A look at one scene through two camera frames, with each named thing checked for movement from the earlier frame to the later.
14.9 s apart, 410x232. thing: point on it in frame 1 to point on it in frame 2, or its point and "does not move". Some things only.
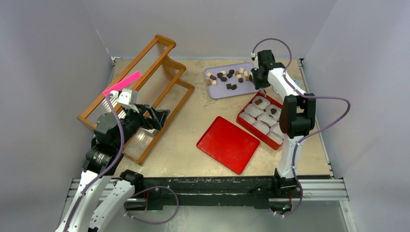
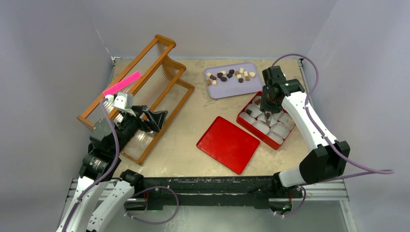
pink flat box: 119,86 does not move
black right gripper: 258,85 to 265,106
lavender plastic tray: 230,80 does not move
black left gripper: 157,116 does not move
